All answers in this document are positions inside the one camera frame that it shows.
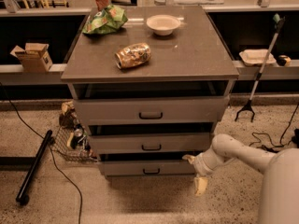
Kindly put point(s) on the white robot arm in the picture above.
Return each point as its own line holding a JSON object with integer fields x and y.
{"x": 279, "y": 196}

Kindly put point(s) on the white takeout container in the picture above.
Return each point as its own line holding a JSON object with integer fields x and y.
{"x": 252, "y": 57}

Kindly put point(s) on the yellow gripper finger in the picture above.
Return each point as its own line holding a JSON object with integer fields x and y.
{"x": 189, "y": 158}
{"x": 200, "y": 183}

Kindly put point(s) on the small cardboard box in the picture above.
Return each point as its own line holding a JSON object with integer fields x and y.
{"x": 34, "y": 58}

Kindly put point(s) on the white paper bowl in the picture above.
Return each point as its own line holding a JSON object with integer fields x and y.
{"x": 163, "y": 24}

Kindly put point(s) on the wire basket with clutter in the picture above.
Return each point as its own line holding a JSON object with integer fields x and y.
{"x": 73, "y": 144}

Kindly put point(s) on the grey top drawer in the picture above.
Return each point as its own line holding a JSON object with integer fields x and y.
{"x": 144, "y": 111}

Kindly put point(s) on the reacher grabber tool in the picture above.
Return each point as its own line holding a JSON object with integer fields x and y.
{"x": 247, "y": 107}

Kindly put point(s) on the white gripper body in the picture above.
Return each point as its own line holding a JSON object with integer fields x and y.
{"x": 199, "y": 166}

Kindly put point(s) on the grey bottom drawer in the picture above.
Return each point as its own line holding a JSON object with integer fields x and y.
{"x": 171, "y": 167}

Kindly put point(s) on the green chip bag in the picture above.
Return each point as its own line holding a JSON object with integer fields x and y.
{"x": 109, "y": 20}

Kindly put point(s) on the grey drawer cabinet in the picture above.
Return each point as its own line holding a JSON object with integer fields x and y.
{"x": 191, "y": 62}

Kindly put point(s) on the grey middle drawer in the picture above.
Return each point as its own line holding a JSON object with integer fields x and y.
{"x": 146, "y": 143}

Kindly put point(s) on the grey drawer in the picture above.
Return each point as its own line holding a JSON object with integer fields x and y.
{"x": 144, "y": 111}
{"x": 146, "y": 143}
{"x": 171, "y": 167}

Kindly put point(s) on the crumpled brown paper bag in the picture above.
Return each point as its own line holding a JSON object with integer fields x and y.
{"x": 68, "y": 115}

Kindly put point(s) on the yellow black tape measure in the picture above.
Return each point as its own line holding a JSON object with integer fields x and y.
{"x": 283, "y": 60}

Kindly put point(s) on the black tube on floor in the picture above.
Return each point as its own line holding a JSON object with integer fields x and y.
{"x": 23, "y": 198}

